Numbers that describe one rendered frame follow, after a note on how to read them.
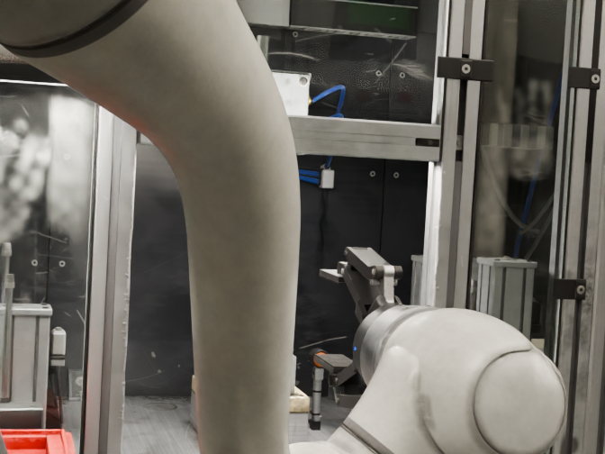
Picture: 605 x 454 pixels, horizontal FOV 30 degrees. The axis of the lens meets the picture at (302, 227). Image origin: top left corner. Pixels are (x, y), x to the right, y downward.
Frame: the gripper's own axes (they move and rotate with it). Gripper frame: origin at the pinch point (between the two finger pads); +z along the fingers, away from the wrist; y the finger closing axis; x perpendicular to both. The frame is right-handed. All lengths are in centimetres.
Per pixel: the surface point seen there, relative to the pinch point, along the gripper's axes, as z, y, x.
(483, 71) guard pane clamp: 21.2, 27.9, -23.2
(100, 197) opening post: 21.4, 10.3, 22.3
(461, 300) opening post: 21.4, -0.3, -22.3
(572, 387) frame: 22.2, -11.3, -38.7
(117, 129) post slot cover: 21.5, 18.1, 20.7
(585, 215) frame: 22.0, 10.9, -38.8
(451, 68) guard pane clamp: 21.2, 27.9, -19.0
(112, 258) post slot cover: 21.5, 3.4, 20.6
